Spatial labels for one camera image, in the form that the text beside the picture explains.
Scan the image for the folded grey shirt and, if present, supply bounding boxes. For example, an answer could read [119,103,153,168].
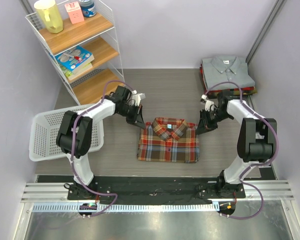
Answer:
[201,55,255,90]

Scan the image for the white plastic basket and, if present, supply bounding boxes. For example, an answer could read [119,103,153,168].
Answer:
[29,103,110,162]

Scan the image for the white wire wooden shelf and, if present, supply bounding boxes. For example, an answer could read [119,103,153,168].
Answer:
[25,0,125,105]

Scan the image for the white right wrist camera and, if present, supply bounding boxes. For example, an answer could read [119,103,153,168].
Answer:
[200,94,215,112]

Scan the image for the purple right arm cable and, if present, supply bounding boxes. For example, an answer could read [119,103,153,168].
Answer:
[204,81,280,220]

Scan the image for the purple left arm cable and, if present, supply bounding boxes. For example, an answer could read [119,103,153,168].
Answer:
[70,80,137,216]

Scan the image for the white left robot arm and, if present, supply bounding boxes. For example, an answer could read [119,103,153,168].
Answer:
[56,85,146,200]

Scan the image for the brown red plaid shirt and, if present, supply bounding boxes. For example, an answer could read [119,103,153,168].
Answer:
[136,117,200,163]

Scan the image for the blue book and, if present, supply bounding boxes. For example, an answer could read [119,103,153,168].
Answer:
[55,45,95,71]

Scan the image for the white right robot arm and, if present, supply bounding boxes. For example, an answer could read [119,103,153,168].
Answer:
[196,91,279,199]

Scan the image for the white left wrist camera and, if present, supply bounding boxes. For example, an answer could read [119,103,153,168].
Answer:
[131,90,146,106]

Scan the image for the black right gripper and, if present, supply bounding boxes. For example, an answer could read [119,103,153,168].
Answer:
[196,108,232,135]

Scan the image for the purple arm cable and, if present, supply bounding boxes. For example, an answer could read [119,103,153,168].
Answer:
[70,80,137,216]
[204,81,280,220]

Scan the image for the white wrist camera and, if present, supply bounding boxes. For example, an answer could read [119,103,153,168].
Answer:
[200,94,215,112]
[131,90,146,106]

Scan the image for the blue white jar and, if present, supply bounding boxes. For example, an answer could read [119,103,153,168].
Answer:
[78,0,97,18]

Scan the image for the pink box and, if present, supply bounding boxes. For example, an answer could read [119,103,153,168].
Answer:
[64,1,85,24]

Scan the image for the white slotted cable duct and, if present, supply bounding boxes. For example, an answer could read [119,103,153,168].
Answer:
[32,202,220,213]

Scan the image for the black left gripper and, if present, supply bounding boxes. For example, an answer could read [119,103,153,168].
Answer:
[117,103,146,129]

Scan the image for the green book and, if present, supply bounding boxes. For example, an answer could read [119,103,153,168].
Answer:
[58,63,93,82]

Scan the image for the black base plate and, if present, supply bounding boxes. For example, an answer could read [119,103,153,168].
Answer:
[63,176,246,206]

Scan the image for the yellow pitcher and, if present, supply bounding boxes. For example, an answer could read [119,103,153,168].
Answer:
[34,0,64,34]

